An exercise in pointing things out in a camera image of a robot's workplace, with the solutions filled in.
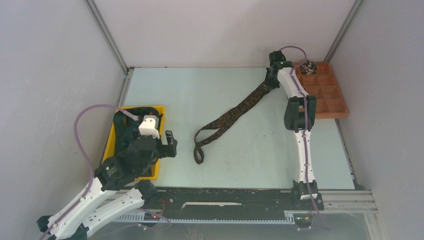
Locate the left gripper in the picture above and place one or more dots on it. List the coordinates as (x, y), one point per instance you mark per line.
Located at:
(169, 149)

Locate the dark key-patterned tie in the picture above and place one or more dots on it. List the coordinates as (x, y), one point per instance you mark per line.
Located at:
(223, 123)

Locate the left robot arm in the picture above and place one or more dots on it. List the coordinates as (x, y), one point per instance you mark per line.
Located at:
(86, 214)

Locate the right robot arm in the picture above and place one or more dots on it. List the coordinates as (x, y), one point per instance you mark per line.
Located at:
(299, 118)

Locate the dark green ties pile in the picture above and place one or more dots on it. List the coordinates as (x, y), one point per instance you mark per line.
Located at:
(126, 129)

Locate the yellow plastic bin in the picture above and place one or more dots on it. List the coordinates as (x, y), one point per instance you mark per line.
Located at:
(153, 171)

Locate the rolled patterned tie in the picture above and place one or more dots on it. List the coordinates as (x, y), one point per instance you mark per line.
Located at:
(309, 67)

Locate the wooden compartment tray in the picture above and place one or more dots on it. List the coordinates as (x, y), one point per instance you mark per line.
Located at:
(324, 86)

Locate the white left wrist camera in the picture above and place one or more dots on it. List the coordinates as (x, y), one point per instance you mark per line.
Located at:
(149, 126)

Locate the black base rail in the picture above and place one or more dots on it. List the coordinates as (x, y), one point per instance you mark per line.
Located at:
(226, 204)

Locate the aluminium frame rail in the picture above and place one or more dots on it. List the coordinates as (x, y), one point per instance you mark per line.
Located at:
(329, 202)

